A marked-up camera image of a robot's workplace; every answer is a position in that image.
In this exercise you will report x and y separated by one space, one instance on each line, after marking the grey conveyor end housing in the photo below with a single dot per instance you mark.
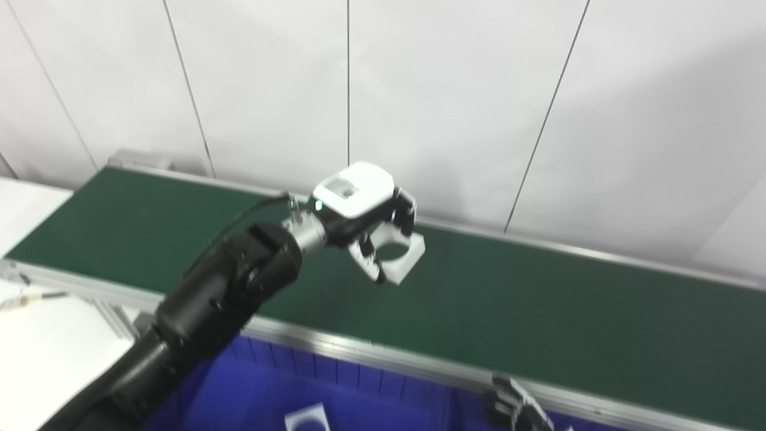
137 158

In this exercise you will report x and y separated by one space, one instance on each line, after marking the aluminium conveyor support leg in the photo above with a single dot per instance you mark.
116 317

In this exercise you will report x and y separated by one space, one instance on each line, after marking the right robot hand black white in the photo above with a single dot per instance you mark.
514 410

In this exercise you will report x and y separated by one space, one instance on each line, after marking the white square part round hole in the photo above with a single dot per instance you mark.
299 414
413 252

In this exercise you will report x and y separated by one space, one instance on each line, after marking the blue plastic bin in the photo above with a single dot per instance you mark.
257 389
467 413

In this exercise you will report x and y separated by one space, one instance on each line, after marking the green conveyor belt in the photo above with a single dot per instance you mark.
538 311

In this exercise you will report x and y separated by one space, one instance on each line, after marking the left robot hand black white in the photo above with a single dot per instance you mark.
359 191

